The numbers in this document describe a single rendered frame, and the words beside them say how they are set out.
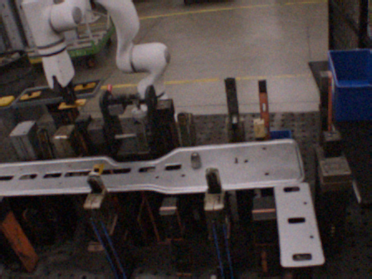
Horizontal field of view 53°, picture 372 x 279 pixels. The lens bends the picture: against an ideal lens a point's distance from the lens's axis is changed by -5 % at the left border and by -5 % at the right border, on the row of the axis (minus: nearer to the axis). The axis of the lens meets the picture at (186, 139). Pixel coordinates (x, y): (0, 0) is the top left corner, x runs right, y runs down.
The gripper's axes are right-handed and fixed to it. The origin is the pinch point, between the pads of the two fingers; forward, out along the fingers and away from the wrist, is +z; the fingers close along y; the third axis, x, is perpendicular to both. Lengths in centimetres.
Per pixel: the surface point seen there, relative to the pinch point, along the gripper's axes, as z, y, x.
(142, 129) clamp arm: 20.7, -10.4, 16.4
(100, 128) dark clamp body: 19.8, -13.5, 0.2
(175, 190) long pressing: 28.1, 14.2, 29.2
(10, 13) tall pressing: 38, -406, -258
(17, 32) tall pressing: 67, -405, -258
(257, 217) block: 30, 26, 53
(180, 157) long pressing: 27.8, -2.0, 29.3
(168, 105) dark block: 15.9, -16.5, 25.8
